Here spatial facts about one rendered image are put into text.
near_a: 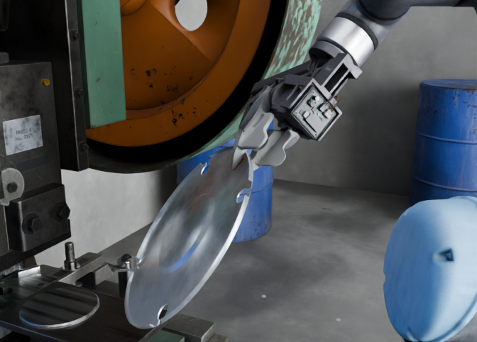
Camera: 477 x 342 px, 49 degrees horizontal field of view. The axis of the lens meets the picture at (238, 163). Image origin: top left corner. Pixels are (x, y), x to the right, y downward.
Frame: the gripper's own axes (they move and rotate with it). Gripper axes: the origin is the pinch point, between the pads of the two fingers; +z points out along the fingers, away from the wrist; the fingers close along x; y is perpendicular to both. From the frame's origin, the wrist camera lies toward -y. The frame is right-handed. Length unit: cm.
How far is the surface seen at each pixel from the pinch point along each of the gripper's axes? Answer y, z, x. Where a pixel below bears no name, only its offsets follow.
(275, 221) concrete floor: -210, -19, 166
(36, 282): -29.0, 36.7, -0.3
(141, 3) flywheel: -46, -17, -16
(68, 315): -13.9, 34.2, 1.6
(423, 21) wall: -211, -187, 158
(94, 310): -13.9, 31.4, 4.6
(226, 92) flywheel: -27.2, -12.1, 3.2
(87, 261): -39, 31, 9
